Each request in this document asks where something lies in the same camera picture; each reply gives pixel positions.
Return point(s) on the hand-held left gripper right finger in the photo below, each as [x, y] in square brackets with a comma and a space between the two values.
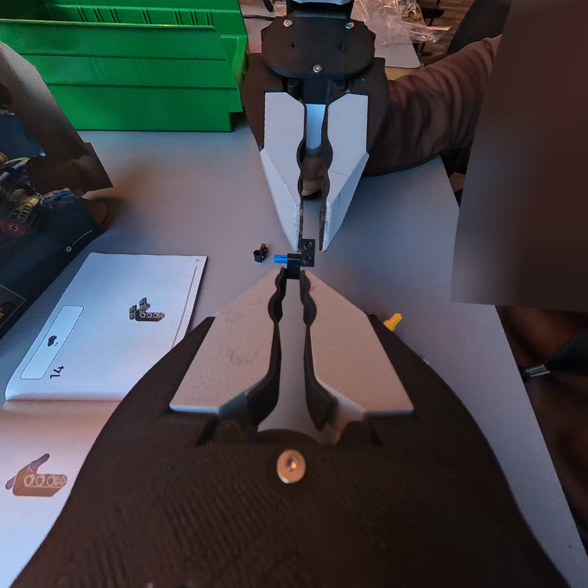
[353, 363]

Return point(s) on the dark printed lego box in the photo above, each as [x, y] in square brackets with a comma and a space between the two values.
[27, 206]

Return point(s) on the green plastic bin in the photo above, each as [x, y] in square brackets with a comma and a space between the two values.
[138, 9]
[138, 92]

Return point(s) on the black two-hole lego piece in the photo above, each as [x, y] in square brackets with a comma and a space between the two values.
[308, 252]

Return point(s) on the small black lego connector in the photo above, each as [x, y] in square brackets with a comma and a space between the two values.
[259, 253]

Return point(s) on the white instruction booklet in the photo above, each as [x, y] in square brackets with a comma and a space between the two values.
[115, 321]

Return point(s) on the yellow lego assembly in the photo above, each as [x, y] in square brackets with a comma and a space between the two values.
[393, 321]

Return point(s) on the black connector with blue pin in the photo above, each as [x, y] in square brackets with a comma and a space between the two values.
[293, 266]

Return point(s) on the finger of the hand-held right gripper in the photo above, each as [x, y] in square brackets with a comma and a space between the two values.
[347, 138]
[280, 138]

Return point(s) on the person's right hand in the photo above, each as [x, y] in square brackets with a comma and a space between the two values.
[314, 177]

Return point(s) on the person in brown sweater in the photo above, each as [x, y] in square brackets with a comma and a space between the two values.
[551, 436]

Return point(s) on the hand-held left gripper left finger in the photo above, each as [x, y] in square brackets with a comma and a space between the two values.
[229, 358]

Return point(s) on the clear plastic bags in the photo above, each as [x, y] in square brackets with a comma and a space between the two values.
[399, 20]

